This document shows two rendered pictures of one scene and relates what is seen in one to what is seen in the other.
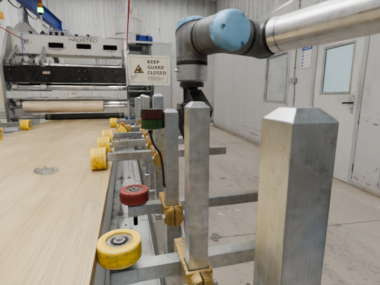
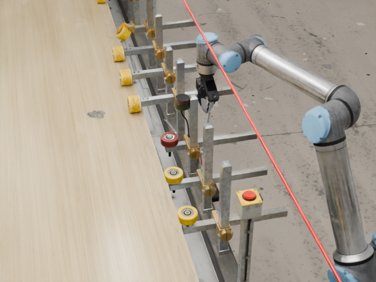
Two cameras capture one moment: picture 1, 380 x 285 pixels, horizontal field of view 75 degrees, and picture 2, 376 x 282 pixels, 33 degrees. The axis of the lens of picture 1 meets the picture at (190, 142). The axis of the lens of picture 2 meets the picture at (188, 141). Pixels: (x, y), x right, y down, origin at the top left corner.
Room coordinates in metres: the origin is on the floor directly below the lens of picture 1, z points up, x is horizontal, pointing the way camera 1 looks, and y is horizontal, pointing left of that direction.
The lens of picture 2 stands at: (-1.65, 0.03, 2.62)
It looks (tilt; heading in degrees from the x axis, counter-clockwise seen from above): 37 degrees down; 1
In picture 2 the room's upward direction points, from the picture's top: straight up
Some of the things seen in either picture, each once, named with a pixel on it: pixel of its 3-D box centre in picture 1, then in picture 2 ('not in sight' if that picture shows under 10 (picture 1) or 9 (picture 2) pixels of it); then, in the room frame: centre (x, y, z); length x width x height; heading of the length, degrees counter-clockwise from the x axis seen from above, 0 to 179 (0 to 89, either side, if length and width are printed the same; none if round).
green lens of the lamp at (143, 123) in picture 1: (152, 123); (182, 104); (0.64, 0.10, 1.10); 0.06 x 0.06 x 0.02
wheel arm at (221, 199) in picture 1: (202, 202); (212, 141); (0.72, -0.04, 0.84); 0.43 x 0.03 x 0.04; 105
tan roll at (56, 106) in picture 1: (85, 106); not in sight; (2.80, 1.17, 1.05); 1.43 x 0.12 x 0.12; 105
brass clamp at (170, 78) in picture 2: (151, 142); (168, 73); (1.16, 0.18, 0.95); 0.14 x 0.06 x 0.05; 15
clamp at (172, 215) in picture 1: (169, 207); (191, 146); (0.67, 0.06, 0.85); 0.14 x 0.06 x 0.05; 15
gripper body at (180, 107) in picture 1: (190, 103); (206, 81); (0.75, 0.00, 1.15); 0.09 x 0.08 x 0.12; 15
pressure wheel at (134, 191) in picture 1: (134, 206); (169, 145); (0.67, 0.16, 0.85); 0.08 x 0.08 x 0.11
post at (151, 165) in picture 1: (152, 160); (169, 88); (1.14, 0.18, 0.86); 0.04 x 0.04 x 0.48; 15
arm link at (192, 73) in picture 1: (190, 74); (206, 66); (0.74, 0.00, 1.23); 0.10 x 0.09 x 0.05; 105
